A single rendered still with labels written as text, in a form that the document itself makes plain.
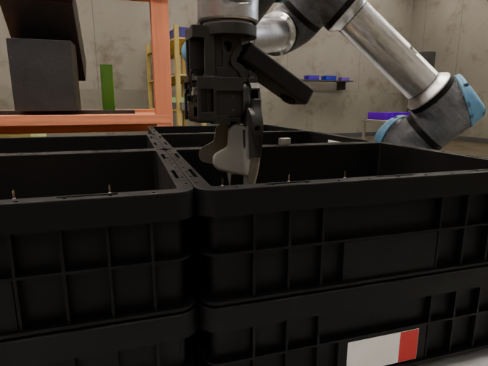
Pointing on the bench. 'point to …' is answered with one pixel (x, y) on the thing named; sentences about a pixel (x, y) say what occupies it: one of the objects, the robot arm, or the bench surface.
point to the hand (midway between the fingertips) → (244, 183)
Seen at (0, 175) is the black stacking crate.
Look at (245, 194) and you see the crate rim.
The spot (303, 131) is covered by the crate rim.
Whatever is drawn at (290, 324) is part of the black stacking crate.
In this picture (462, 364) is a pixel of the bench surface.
